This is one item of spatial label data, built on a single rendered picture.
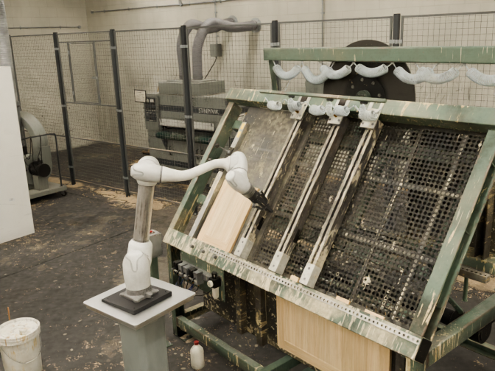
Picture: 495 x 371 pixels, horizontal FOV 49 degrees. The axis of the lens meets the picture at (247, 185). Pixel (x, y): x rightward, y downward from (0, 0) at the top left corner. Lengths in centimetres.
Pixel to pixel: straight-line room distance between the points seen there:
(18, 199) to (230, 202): 384
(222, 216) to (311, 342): 106
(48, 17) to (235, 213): 929
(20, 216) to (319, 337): 466
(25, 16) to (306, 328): 988
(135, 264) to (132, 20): 893
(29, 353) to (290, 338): 183
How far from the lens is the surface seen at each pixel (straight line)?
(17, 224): 729
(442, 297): 293
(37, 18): 1244
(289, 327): 375
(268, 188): 365
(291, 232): 338
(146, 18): 1158
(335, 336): 347
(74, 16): 1292
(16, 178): 718
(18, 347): 425
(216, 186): 407
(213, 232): 392
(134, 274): 342
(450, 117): 314
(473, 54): 352
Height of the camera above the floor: 231
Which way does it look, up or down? 15 degrees down
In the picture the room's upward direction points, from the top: 2 degrees counter-clockwise
